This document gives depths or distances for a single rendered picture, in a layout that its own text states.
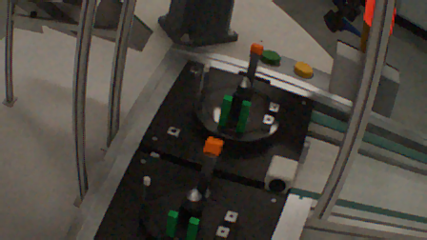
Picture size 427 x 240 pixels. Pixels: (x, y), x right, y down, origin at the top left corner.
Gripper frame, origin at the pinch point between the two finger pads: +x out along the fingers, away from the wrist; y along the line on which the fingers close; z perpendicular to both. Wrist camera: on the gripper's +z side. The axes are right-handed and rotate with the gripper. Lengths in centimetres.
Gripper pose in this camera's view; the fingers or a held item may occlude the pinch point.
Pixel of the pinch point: (363, 19)
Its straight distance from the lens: 126.8
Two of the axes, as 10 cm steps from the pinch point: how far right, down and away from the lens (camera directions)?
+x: 7.6, 5.4, 3.6
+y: 6.5, -6.1, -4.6
